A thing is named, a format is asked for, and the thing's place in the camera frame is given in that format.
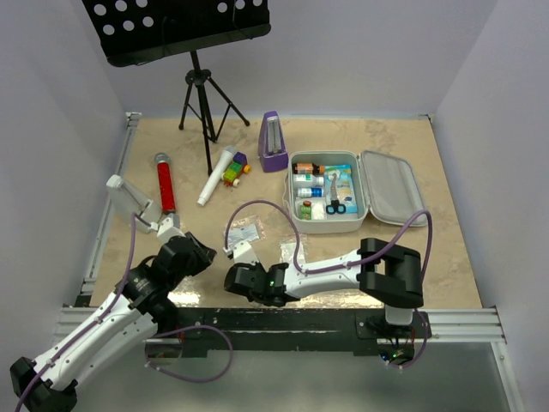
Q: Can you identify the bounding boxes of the clear bag silver sachet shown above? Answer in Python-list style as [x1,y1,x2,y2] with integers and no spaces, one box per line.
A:
[280,239,306,264]

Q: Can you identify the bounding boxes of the clear bag with wipes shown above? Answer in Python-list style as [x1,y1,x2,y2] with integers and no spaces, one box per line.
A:
[223,215,266,249]

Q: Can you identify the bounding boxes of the small green packet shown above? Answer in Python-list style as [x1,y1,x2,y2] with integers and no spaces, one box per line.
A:
[299,203,311,221]

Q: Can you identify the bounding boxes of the small white blue bottle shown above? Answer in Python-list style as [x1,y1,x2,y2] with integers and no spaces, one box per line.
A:
[297,187,324,198]

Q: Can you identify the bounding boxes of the black handled scissors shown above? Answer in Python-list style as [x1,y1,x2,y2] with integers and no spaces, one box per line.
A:
[326,173,347,215]

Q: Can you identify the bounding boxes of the white green tube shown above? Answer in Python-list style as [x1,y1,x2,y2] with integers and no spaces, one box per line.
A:
[293,174,324,188]

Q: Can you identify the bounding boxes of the blue plaster packet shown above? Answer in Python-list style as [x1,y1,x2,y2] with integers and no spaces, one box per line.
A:
[323,165,358,214]

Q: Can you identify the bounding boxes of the brown bottle orange cap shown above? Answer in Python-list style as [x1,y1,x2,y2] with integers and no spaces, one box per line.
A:
[293,162,326,175]

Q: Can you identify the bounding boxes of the grey medicine case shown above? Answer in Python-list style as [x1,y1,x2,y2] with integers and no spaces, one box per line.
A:
[282,150,425,234]

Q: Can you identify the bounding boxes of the white gauze packet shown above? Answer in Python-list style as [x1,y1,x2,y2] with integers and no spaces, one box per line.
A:
[311,199,327,221]

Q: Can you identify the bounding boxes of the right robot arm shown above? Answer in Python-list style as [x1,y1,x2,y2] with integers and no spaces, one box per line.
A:
[224,238,424,337]

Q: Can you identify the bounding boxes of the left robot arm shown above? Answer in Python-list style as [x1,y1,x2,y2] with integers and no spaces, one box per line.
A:
[9,233,216,411]

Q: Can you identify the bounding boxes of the white sachet in bag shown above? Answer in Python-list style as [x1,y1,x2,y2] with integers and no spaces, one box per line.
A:
[227,224,261,247]

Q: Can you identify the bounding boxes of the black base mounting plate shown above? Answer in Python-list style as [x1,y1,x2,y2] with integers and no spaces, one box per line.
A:
[144,307,431,361]

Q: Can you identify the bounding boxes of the colourful toy block train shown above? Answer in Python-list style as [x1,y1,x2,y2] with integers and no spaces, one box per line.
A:
[222,152,251,187]

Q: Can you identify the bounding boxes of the red toy microphone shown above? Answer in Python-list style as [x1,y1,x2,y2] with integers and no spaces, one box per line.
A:
[154,153,176,215]

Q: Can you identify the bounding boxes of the white toy microphone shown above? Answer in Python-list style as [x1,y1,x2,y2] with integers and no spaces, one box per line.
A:
[196,146,237,206]

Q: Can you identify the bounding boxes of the purple metronome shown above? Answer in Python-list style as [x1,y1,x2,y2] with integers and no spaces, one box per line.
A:
[258,111,289,173]

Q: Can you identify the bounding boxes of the black music stand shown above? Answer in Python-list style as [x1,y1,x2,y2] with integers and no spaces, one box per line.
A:
[81,0,271,173]

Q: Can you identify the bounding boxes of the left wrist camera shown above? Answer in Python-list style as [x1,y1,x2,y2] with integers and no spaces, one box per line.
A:
[150,214,184,243]

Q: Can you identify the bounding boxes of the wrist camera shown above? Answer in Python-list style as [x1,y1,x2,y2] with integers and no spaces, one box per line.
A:
[224,240,259,264]
[150,214,184,243]

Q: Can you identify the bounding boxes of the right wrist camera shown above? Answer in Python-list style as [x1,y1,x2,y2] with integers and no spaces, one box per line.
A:
[224,240,259,264]

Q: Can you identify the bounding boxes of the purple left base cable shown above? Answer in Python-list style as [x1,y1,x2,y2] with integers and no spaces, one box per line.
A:
[144,320,234,381]

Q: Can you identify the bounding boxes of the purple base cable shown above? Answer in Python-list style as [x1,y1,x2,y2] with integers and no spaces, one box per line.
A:
[385,308,430,370]
[144,320,234,381]

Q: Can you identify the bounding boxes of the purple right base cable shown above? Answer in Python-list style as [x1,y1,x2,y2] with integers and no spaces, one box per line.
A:
[385,308,430,370]

